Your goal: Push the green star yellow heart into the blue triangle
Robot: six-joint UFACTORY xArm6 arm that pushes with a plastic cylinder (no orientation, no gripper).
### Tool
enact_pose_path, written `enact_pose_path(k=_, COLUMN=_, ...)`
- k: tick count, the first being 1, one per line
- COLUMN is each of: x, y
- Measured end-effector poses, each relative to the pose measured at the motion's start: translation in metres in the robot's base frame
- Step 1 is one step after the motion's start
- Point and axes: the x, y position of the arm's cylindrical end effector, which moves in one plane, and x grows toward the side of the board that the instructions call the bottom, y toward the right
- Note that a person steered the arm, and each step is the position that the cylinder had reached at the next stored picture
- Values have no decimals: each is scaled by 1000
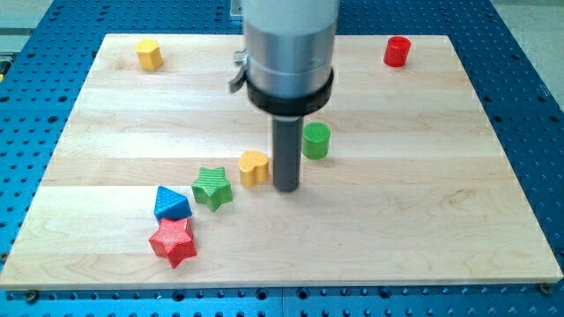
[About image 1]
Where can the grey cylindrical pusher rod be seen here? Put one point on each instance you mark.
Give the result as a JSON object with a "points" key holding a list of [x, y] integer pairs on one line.
{"points": [[286, 152]]}

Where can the yellow heart block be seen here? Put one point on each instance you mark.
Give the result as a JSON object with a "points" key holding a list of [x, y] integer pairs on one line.
{"points": [[254, 168]]}

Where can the green star block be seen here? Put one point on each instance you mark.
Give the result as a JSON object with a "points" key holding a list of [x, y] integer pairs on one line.
{"points": [[212, 188]]}

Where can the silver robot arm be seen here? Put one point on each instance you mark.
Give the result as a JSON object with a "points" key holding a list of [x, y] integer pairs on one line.
{"points": [[286, 67]]}

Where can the blue triangle block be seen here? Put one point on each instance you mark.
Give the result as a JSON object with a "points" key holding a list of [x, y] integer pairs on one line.
{"points": [[170, 204]]}

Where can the red star block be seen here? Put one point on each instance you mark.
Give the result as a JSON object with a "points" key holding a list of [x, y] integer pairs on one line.
{"points": [[174, 241]]}

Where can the green cylinder block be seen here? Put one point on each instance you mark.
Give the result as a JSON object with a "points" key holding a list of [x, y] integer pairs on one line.
{"points": [[315, 140]]}

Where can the red cylinder block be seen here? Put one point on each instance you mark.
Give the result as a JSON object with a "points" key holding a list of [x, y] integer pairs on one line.
{"points": [[397, 51]]}

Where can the wooden board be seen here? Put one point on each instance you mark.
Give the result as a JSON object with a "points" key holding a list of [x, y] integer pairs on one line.
{"points": [[415, 189]]}

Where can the yellow hexagon block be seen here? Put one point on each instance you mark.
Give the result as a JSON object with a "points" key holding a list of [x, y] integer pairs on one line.
{"points": [[148, 53]]}

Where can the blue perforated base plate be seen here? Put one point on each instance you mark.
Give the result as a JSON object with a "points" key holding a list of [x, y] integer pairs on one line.
{"points": [[63, 38]]}

